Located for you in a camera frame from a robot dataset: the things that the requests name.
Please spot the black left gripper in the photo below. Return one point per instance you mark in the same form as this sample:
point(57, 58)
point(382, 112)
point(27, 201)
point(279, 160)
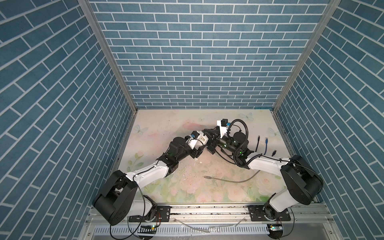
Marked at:
point(196, 153)

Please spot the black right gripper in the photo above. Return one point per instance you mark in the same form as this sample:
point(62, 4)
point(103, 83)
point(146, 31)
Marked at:
point(215, 141)

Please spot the white box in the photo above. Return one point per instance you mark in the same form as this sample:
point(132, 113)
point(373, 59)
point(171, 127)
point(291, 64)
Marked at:
point(197, 139)

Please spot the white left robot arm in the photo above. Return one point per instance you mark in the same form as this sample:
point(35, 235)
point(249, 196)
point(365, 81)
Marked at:
point(121, 195)

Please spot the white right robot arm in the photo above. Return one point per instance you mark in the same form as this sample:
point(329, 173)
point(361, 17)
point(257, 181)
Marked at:
point(301, 181)

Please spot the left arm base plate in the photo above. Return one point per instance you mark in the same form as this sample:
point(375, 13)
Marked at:
point(158, 214)

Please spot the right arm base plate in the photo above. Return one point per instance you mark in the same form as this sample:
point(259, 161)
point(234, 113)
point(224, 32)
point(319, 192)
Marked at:
point(261, 213)

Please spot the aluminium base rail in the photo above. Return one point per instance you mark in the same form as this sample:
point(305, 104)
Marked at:
point(232, 221)

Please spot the aluminium corner post right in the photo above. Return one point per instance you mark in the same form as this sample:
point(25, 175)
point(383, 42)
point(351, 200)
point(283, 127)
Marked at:
point(318, 30)

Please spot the aluminium corner post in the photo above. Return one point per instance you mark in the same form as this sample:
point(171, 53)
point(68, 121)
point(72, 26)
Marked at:
point(93, 22)
point(318, 30)

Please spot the aluminium corner post left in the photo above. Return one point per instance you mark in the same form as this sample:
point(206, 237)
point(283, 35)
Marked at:
point(93, 22)

